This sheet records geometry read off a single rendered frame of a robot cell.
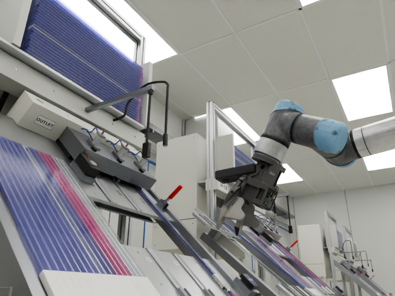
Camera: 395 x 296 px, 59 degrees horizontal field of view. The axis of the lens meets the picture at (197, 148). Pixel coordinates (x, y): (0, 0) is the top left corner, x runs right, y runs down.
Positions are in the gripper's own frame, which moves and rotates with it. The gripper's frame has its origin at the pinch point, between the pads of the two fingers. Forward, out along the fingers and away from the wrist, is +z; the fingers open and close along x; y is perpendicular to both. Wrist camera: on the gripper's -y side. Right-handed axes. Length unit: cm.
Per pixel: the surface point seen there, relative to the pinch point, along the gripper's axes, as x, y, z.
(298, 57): 226, -122, -171
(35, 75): -28, -65, -15
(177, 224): 19.0, -26.6, 7.7
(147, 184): 14.4, -42.4, 0.4
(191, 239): 19.0, -19.4, 9.6
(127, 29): 12, -93, -57
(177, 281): -9.9, -0.3, 14.6
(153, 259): -12.6, -7.0, 13.1
